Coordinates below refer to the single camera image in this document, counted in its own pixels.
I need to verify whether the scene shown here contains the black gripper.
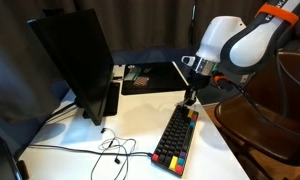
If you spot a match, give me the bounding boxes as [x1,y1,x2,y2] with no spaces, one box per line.
[181,70,212,108]

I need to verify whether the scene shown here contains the black keyboard with colourful keys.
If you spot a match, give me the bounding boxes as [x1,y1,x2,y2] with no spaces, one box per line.
[151,104,200,178]

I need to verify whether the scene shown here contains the black desk mat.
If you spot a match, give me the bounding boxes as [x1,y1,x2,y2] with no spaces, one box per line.
[120,61,191,96]

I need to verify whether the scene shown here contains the small dark gadget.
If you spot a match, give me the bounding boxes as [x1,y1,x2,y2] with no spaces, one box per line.
[142,66,154,75]

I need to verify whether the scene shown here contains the small checkered circuit board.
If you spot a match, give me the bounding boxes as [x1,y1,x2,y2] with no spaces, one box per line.
[133,76,150,88]

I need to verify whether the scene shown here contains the green and white packet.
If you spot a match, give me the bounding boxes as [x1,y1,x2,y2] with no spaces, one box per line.
[123,64,142,82]

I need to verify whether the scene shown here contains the black monitor stand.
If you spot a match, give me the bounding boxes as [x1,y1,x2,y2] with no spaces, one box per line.
[82,81,121,120]

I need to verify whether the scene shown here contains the wide brown curtain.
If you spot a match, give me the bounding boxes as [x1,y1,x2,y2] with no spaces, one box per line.
[0,0,195,125]

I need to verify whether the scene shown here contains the brown wooden chair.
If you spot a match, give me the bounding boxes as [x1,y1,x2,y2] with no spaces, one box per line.
[213,49,300,180]

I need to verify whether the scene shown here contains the black computer monitor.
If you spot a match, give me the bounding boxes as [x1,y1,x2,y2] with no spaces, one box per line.
[27,8,115,127]

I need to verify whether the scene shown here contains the small black block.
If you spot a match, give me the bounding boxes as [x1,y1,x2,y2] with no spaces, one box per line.
[16,160,31,180]

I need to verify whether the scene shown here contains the black screen edge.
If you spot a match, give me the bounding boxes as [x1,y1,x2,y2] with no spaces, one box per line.
[0,128,23,180]

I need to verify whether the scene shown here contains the orange cable connector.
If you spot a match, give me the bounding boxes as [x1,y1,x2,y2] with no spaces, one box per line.
[213,75,235,93]

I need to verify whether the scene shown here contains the grey camera bracket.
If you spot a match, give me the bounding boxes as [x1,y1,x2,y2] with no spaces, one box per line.
[180,55,197,68]

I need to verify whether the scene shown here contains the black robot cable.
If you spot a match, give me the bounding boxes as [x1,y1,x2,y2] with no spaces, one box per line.
[223,49,300,129]

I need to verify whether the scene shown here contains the black wired earphones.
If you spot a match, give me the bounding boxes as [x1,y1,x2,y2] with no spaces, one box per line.
[90,127,138,180]

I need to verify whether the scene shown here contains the orange strap band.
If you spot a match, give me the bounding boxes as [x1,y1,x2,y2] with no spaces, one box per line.
[255,2,300,26]

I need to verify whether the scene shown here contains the black keyboard cable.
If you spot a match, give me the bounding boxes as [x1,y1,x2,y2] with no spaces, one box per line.
[27,143,154,158]

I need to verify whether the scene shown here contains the black monitor cables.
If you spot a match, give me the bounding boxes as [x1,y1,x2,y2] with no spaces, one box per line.
[44,102,82,125]

